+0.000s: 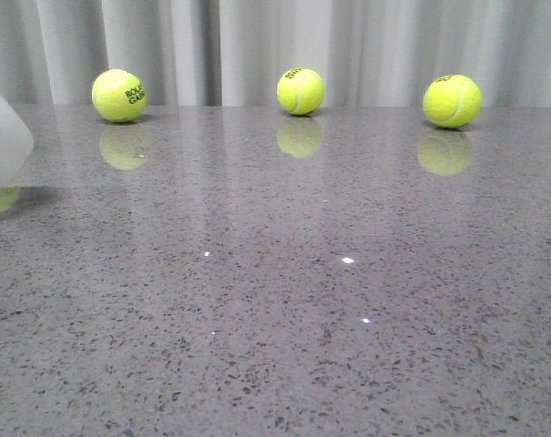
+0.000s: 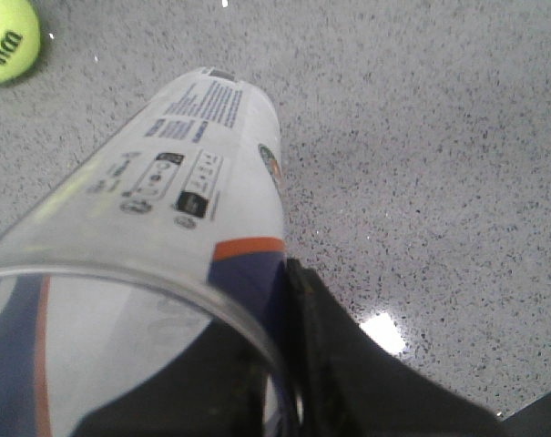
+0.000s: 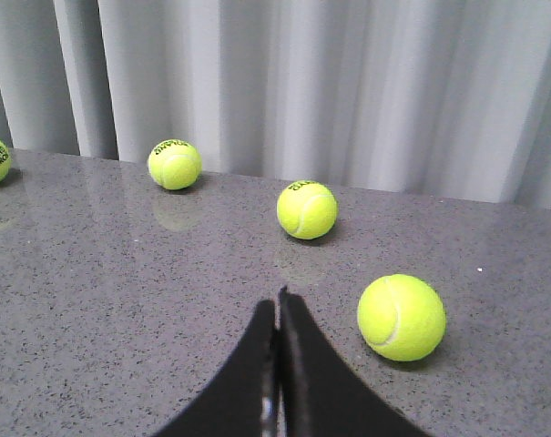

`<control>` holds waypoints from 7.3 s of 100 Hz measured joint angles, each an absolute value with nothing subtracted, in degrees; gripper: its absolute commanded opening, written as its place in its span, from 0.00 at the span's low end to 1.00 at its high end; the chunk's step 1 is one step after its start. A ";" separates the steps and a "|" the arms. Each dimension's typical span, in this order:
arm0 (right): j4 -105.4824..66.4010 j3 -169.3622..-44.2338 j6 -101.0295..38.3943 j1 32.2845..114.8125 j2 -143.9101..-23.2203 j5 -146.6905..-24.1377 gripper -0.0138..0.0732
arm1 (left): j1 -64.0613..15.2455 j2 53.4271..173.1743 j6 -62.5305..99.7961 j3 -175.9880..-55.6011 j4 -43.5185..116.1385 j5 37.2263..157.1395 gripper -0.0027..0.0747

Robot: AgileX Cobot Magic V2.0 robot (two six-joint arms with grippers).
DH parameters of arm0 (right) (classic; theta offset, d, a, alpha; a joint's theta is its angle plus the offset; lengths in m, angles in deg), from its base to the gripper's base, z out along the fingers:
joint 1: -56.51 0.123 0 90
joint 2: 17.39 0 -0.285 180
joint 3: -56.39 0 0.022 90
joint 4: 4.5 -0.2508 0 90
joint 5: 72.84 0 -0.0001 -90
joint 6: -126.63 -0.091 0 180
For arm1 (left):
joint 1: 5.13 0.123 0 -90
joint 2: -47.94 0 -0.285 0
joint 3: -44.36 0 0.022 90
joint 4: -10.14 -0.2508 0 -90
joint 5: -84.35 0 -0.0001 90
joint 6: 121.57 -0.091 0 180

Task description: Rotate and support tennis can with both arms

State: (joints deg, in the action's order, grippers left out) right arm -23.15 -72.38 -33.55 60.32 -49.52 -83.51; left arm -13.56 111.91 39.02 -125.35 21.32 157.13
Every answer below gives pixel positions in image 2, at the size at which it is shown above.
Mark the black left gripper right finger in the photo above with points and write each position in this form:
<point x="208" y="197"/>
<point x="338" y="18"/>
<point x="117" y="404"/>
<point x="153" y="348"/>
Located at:
<point x="350" y="386"/>

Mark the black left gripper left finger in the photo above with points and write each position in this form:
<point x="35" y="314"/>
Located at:
<point x="182" y="375"/>

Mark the white tennis ball can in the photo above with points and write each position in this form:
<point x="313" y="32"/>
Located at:
<point x="179" y="212"/>

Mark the near Wilson tennis ball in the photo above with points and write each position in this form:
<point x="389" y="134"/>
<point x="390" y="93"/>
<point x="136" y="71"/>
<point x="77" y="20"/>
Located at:
<point x="20" y="38"/>

